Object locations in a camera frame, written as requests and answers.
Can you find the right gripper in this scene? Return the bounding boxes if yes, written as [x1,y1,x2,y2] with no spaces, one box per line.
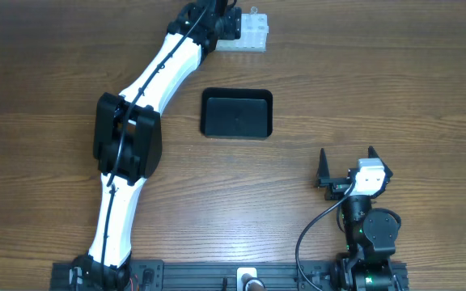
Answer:
[315,145,394,201]

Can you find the black tray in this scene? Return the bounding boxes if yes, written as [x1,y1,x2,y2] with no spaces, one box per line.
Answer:
[199,86,274,141]

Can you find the white test tube rack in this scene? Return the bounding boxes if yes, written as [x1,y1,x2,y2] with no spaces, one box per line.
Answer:
[215,13,270,53]

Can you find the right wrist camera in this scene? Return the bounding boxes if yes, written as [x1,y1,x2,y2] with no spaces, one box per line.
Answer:
[354,158,387,196]

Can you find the black cable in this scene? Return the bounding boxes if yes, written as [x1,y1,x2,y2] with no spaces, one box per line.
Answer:
[294,181,358,291]
[105,1,211,188]

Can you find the mounting rail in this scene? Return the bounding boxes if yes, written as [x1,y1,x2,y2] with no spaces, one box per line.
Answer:
[50,259,410,291]

